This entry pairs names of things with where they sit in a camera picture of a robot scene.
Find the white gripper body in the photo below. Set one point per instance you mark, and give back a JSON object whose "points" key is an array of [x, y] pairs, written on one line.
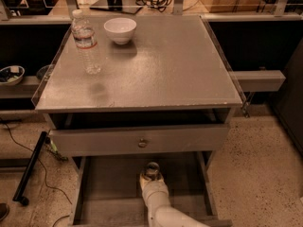
{"points": [[153, 187]]}

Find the red bull can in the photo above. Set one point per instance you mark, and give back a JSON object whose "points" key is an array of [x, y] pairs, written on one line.
{"points": [[152, 171]]}

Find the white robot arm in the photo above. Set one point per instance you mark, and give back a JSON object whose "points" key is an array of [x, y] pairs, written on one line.
{"points": [[173, 218]]}

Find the open middle drawer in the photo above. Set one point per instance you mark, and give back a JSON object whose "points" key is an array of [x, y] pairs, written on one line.
{"points": [[109, 194]]}

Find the top drawer with knob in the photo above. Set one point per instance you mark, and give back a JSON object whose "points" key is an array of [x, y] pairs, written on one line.
{"points": [[139, 140]]}

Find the grey wooden drawer cabinet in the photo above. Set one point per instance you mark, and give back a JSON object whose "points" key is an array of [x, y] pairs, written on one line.
{"points": [[172, 73]]}

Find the black bar on floor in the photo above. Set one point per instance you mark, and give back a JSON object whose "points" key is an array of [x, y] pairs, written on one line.
{"points": [[19, 193]]}

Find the grey side shelf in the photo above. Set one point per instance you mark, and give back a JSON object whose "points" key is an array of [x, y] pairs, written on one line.
{"points": [[259, 81]]}

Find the dark shoe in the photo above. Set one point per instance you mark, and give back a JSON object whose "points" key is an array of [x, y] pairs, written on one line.
{"points": [[4, 210]]}

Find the white ceramic bowl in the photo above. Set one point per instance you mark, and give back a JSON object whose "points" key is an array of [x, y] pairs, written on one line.
{"points": [[120, 30]]}

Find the clear plastic water bottle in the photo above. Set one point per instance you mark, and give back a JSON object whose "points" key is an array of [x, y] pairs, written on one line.
{"points": [[86, 42]]}

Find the bowl with dark items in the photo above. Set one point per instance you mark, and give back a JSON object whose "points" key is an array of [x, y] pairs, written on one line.
{"points": [[11, 75]]}

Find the black monitor stand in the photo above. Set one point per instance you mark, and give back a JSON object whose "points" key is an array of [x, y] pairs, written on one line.
{"points": [[122, 6]]}

